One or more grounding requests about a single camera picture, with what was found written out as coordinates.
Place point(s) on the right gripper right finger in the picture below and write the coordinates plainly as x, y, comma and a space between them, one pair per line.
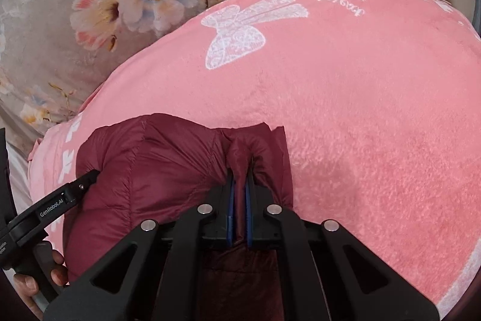
325, 272

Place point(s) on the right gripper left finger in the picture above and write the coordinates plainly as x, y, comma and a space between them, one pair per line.
150, 273

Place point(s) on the maroon quilted down jacket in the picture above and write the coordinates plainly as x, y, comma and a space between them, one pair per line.
158, 166

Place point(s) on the pink fleece blanket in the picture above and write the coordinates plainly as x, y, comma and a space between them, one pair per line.
379, 101

